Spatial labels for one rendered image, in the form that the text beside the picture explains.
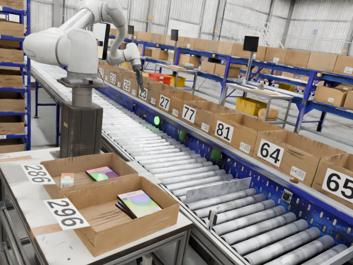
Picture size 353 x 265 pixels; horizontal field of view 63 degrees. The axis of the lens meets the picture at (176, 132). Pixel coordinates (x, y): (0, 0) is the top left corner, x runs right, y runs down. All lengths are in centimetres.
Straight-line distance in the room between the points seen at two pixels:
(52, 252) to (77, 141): 70
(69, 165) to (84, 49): 59
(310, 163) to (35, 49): 151
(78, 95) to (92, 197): 58
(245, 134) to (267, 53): 585
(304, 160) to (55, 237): 120
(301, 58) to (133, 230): 628
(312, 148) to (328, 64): 489
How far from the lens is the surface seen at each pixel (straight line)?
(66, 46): 160
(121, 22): 219
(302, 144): 195
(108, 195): 135
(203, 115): 212
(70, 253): 112
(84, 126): 163
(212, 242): 128
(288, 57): 722
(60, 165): 155
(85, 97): 163
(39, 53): 168
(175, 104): 240
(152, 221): 116
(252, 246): 129
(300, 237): 145
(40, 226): 124
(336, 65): 663
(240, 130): 186
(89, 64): 158
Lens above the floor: 147
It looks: 17 degrees down
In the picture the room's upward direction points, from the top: 9 degrees clockwise
